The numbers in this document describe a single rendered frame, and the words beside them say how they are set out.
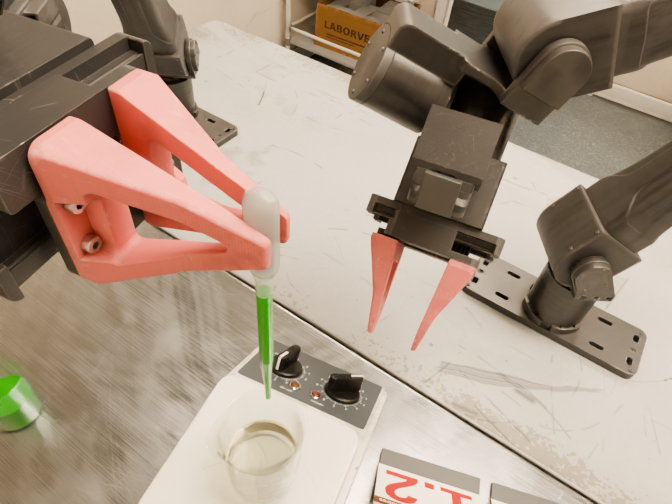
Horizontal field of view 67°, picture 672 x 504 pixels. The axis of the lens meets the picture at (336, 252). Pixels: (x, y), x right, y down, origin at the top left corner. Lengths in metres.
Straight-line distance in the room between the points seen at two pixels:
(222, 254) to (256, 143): 0.60
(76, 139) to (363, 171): 0.59
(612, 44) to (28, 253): 0.34
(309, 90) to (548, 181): 0.42
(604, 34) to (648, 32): 0.03
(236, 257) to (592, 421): 0.46
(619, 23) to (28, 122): 0.32
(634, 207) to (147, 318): 0.48
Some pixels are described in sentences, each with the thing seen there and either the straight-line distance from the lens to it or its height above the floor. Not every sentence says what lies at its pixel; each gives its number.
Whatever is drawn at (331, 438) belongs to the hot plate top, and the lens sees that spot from 0.40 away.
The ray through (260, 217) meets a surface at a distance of 0.17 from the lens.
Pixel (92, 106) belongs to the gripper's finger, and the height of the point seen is 1.25.
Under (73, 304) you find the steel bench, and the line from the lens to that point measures 0.61.
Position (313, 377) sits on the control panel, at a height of 0.95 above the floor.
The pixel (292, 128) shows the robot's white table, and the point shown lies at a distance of 0.82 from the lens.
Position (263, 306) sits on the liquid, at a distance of 0.22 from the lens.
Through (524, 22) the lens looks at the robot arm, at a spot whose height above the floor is 1.23.
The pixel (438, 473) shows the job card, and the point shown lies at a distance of 0.50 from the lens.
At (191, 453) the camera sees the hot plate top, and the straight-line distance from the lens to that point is 0.40.
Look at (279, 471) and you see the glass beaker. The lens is 0.33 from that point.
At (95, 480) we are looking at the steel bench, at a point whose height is 0.90.
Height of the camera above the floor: 1.36
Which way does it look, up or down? 47 degrees down
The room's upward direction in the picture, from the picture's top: 7 degrees clockwise
